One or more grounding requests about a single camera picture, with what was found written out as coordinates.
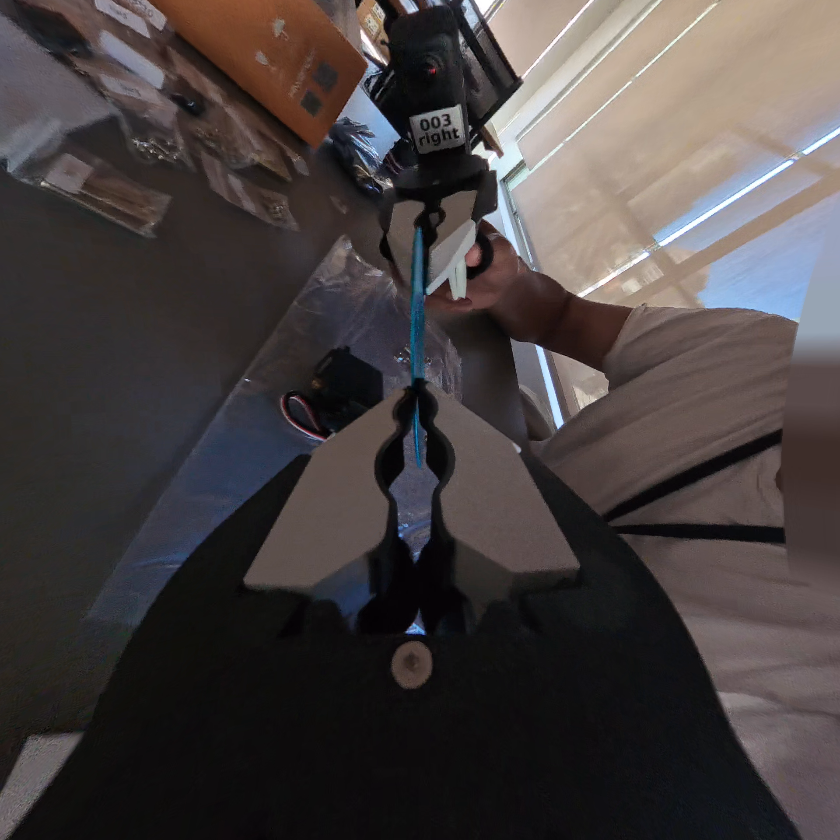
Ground clear plastic bag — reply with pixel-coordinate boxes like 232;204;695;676
85;236;526;631

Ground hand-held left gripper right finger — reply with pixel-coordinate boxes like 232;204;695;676
420;388;583;603

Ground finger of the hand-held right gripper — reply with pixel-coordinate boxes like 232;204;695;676
422;192;479;298
382;199;429;275

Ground black metal rack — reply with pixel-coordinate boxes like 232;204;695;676
453;0;526;155

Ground red white black servo cable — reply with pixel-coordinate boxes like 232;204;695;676
281;390;342;442

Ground beige window blinds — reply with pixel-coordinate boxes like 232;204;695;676
489;0;840;322

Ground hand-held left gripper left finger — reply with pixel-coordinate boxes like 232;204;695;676
243;388;421;598

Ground pile of clear hardware bags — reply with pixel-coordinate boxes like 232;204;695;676
0;0;349;237

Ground dark grey desk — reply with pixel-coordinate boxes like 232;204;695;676
0;13;532;756

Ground blue round metal plate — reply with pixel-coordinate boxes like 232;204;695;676
407;223;433;470

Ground black lanyard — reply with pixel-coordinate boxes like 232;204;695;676
604;430;785;546

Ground dark blue plastic bundle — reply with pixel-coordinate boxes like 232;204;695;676
328;118;408;198

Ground person's right hand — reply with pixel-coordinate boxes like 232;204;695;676
451;220;571;343

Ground black servo motor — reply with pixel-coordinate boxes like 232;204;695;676
307;346;387;435

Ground orange cardboard box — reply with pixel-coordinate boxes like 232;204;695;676
147;0;368;148

